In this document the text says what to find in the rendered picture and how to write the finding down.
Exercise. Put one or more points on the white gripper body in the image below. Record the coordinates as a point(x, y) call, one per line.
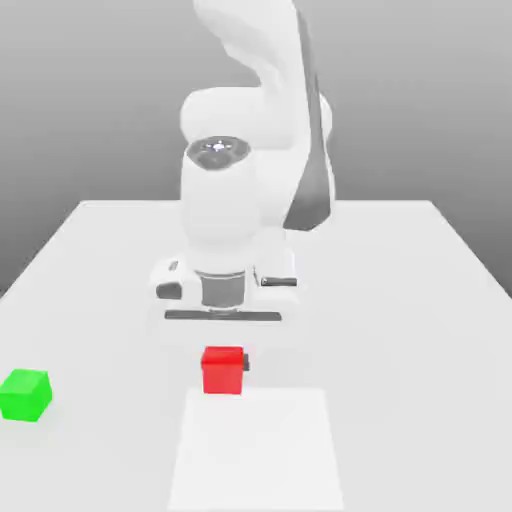
point(222, 316)

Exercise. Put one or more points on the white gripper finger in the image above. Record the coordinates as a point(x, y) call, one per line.
point(246, 362)

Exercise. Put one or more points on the small red cube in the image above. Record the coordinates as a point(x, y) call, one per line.
point(222, 372)

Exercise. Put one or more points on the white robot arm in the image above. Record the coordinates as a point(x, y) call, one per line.
point(224, 200)

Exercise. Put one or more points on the small green cube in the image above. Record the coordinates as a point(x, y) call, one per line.
point(24, 396)

